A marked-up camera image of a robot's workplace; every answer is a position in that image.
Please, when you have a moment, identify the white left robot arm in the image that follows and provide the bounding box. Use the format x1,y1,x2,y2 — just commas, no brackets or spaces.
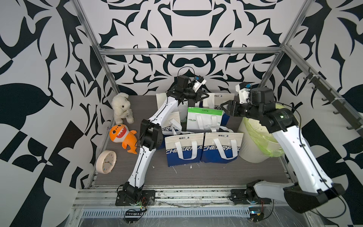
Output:
115,75,209,206

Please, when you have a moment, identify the aluminium frame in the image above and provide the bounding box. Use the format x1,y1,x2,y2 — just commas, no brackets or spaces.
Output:
73,1,363,194

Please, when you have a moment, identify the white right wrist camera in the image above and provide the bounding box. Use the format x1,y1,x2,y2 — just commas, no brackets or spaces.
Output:
235,82,252,104

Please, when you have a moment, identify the white blue back right bag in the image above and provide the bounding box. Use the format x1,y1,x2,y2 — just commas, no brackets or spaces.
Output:
201,93,234,131

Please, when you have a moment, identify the white round trash bin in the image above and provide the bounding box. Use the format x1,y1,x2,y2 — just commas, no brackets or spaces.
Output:
238,118,269,163

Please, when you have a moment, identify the white tape roll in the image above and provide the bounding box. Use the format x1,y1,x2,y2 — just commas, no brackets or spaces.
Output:
95,150,117,174

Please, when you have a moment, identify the green plastic bin liner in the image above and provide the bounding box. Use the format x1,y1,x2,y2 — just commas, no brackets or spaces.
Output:
244,118,284,158

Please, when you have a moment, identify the green white back left bag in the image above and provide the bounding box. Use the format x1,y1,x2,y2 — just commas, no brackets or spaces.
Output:
156,93,188,114

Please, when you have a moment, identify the white plush rabbit toy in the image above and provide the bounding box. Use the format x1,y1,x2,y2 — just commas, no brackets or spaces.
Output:
111,93,134,125

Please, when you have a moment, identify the green white bag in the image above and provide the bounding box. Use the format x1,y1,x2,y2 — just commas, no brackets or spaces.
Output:
186,107,223,132
156,93,188,114

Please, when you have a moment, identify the black wall hook rail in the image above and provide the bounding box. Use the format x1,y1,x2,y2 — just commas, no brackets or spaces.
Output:
302,68,363,137

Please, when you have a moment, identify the green white middle bag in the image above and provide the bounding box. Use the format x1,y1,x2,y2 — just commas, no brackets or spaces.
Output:
186,107,223,132

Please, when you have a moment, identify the orange plush monster toy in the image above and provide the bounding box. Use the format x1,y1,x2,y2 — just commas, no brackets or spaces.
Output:
109,124,138,154

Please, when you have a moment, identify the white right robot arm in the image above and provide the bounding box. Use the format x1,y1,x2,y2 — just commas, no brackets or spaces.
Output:
221,82,345,213

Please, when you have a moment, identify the blue white front right bag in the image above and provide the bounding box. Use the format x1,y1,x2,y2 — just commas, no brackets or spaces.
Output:
201,132,244,164

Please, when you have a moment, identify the blue white front left bag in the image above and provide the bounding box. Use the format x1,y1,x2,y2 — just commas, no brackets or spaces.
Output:
165,133,204,167

